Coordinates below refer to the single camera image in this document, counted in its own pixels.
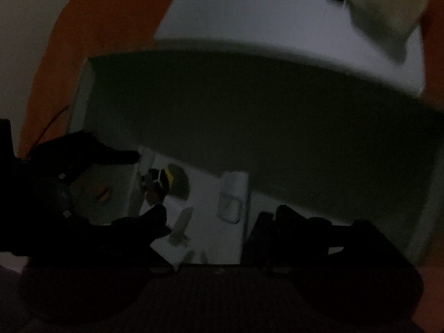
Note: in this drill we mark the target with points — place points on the orange cloth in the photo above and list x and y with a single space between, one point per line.
86 41

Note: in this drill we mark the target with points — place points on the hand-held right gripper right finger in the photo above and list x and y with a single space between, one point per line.
284 220

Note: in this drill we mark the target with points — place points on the clear plastic case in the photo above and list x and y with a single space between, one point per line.
236 187

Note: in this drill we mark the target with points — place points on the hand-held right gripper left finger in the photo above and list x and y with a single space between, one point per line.
154 222

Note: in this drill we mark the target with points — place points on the dark toy with yellow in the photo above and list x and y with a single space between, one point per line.
163 180

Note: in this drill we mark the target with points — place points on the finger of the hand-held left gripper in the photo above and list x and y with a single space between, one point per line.
104 156

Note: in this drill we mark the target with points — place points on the grey-green box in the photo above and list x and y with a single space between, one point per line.
277 111

